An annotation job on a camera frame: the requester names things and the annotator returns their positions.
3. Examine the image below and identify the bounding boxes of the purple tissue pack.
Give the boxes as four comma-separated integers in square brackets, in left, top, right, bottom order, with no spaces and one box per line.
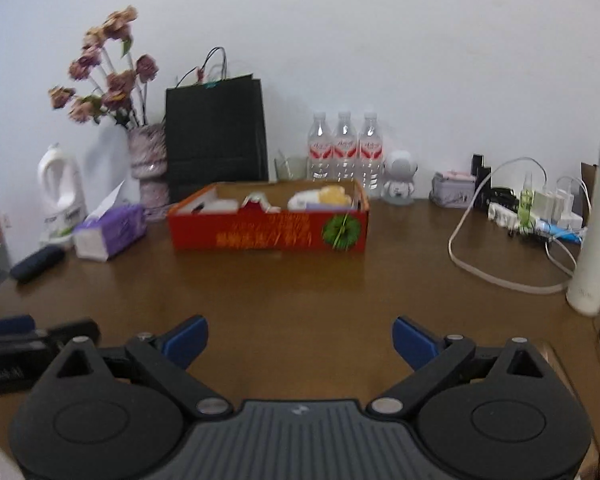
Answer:
[72,180,149,262]

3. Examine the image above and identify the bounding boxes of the clear glass cup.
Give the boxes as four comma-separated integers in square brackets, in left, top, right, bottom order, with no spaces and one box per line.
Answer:
[274,149,309,182]

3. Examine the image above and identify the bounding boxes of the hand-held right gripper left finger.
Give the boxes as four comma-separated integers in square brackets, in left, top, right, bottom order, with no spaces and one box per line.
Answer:
[55,315,233,416]

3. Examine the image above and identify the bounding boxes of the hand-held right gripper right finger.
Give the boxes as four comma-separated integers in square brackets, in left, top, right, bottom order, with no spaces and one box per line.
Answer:
[369,316,546,416]

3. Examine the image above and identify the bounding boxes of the white charger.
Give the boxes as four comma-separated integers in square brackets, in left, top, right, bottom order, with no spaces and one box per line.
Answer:
[532,189,572,222]

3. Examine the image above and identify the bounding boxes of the black paper bag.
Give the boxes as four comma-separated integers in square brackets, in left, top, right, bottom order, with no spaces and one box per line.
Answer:
[164,47,270,204]

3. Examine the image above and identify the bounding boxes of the green spray bottle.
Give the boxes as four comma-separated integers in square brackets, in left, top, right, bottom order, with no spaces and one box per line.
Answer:
[517,172,536,234]

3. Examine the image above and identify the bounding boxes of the red cardboard box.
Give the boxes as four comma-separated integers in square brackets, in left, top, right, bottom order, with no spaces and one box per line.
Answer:
[167,180,370,254]

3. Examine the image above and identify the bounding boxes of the white round robot figure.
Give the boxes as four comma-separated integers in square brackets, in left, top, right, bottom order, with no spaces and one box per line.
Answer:
[382,149,422,206]

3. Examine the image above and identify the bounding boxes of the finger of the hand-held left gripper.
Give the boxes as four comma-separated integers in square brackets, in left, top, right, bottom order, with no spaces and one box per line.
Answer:
[33,319,101,356]
[0,315,36,337]

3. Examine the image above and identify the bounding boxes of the dried pink roses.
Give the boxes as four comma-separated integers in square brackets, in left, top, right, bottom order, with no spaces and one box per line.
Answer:
[48,5,160,129]

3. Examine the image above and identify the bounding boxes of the dark blue case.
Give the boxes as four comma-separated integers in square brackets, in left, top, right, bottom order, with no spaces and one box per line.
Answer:
[9,244,67,284]

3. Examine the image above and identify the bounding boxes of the purple marbled vase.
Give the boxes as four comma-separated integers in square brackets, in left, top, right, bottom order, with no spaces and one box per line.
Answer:
[127,124,171,222]

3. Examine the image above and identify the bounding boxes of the yellow white knitted plush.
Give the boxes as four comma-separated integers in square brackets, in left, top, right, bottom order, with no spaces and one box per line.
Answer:
[287,185,357,210]

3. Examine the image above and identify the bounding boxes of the white power strip with chargers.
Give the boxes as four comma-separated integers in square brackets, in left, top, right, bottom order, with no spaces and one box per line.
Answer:
[448,157,593,294]

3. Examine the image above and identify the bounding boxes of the black rectangular device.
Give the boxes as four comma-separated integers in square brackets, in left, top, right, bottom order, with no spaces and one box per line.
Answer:
[475,164,493,197]

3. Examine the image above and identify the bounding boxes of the white detergent bottle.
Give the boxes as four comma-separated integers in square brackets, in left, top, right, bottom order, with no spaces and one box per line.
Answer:
[36,143,89,249]

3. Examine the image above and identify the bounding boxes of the translucent cotton swab box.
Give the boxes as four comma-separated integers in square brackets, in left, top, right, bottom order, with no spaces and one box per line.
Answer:
[199,198,242,214]

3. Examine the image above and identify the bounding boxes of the grey tin box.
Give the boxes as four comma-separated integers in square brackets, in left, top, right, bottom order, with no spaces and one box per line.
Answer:
[429,169,477,209]

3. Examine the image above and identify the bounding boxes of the blue cable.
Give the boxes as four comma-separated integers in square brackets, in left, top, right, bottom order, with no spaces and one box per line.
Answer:
[534,219,589,242]

